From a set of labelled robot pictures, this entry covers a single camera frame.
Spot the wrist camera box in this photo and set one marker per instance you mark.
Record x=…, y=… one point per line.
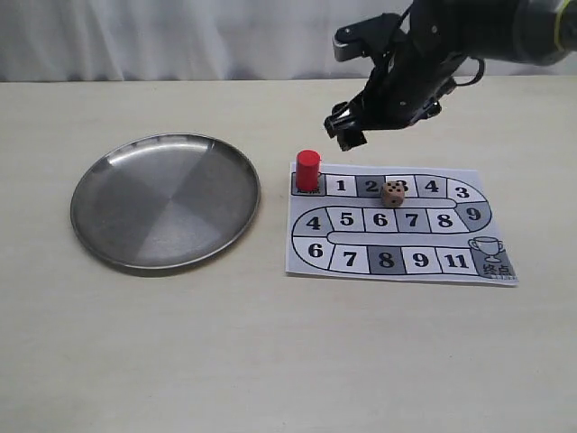
x=369, y=38

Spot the red cylinder game piece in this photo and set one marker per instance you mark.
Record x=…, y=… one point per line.
x=307, y=170

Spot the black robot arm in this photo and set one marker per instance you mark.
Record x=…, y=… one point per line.
x=538, y=33

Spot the round stainless steel plate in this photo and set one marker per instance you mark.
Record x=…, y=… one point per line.
x=165, y=203

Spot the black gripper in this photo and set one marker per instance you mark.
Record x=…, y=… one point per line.
x=399, y=92

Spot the white backdrop curtain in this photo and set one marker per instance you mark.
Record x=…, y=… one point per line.
x=178, y=40

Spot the wooden die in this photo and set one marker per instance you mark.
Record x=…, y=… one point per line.
x=392, y=194

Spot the paper game board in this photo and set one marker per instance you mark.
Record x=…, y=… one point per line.
x=444, y=231

